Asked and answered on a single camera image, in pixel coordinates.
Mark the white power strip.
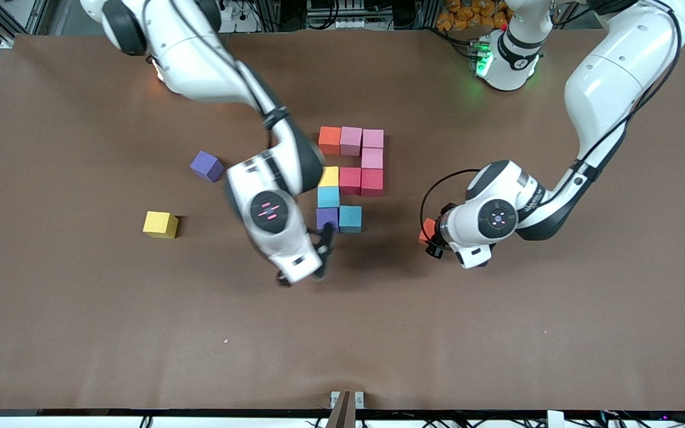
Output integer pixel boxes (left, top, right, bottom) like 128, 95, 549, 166
221, 0, 260, 33

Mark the black cable bundle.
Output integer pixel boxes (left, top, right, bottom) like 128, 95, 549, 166
598, 399, 685, 428

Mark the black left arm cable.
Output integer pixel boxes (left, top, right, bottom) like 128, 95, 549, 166
420, 0, 685, 253

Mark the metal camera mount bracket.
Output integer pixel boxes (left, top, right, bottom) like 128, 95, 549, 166
329, 391, 365, 428

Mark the orange yellow object pile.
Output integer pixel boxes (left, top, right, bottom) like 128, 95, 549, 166
436, 0, 513, 32

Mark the white electronics box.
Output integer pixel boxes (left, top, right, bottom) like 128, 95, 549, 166
307, 0, 373, 30

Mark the purple foam cube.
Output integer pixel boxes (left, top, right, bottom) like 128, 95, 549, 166
316, 207, 340, 234
189, 150, 225, 183

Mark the red foam cube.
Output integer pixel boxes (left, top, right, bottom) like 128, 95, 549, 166
339, 167, 362, 196
360, 169, 384, 198

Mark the table cover sheet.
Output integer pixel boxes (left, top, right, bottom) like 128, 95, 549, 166
0, 29, 685, 412

